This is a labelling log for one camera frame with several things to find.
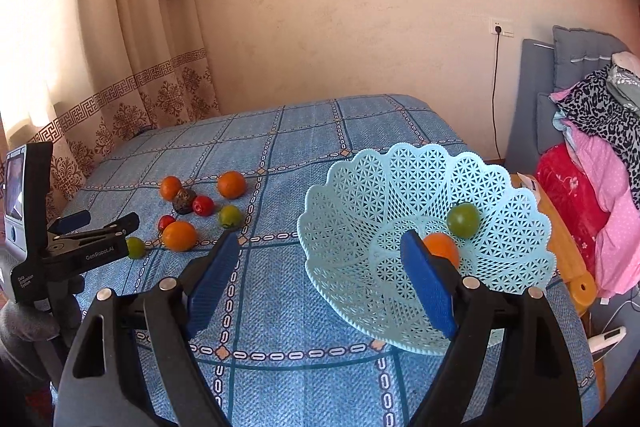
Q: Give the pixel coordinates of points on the white wall socket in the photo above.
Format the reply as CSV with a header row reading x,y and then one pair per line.
x,y
501,28

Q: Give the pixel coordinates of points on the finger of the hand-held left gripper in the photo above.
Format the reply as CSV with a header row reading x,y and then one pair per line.
x,y
100,239
70,221

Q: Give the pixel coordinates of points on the pink cloth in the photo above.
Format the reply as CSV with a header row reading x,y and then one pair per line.
x,y
620,217

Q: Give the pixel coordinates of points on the orange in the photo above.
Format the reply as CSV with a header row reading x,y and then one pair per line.
x,y
442,248
231,185
179,236
171,188

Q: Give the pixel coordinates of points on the blue checkered bedsheet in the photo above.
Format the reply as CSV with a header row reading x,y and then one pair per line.
x,y
310,137

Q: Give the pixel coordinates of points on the orange wooden furniture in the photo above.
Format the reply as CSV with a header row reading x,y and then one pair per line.
x,y
565,247

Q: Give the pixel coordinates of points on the leopard print cloth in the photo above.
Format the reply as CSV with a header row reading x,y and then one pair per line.
x,y
595,102

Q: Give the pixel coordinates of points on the person's left hand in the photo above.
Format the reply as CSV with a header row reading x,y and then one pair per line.
x,y
22,324

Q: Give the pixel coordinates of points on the grey cushion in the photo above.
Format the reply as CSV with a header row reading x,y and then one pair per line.
x,y
580,52

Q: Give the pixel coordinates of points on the red tomato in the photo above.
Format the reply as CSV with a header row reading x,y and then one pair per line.
x,y
166,222
204,206

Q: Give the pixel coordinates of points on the white handheld device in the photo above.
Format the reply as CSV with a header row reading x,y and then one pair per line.
x,y
607,340

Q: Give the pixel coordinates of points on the beige patterned curtain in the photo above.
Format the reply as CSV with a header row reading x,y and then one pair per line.
x,y
125,32

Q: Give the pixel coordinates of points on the green tomato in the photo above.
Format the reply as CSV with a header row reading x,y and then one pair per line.
x,y
135,248
230,217
463,220

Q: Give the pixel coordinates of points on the white paper packet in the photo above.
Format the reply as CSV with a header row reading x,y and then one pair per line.
x,y
527,184

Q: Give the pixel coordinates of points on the light blue plastic basket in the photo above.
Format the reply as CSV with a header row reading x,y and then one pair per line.
x,y
360,217

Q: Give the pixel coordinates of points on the dark brown fruit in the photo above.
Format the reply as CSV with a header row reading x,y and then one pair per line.
x,y
184,202

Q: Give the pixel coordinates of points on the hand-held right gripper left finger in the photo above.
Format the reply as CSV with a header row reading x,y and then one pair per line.
x,y
215,277

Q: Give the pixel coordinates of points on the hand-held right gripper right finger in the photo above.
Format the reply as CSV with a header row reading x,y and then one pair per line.
x,y
425,282

